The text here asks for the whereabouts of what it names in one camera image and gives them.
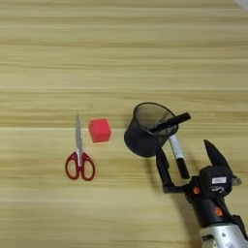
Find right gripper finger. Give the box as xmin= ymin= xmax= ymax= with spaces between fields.
xmin=202 ymin=139 xmax=233 ymax=170
xmin=155 ymin=146 xmax=175 ymax=189

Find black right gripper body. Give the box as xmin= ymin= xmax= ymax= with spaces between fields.
xmin=162 ymin=174 xmax=244 ymax=229

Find white marker with black cap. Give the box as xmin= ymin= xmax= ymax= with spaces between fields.
xmin=168 ymin=134 xmax=191 ymax=180

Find red cube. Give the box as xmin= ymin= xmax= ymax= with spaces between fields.
xmin=88 ymin=118 xmax=112 ymax=143

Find red handled scissors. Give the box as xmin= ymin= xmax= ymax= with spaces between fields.
xmin=64 ymin=111 xmax=96 ymax=182

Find black box with white label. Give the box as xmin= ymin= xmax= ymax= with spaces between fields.
xmin=199 ymin=165 xmax=234 ymax=199

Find black mesh pen cup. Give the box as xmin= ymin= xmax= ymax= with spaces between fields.
xmin=123 ymin=102 xmax=179 ymax=159

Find black marker pen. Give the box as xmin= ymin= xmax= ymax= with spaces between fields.
xmin=147 ymin=111 xmax=192 ymax=134

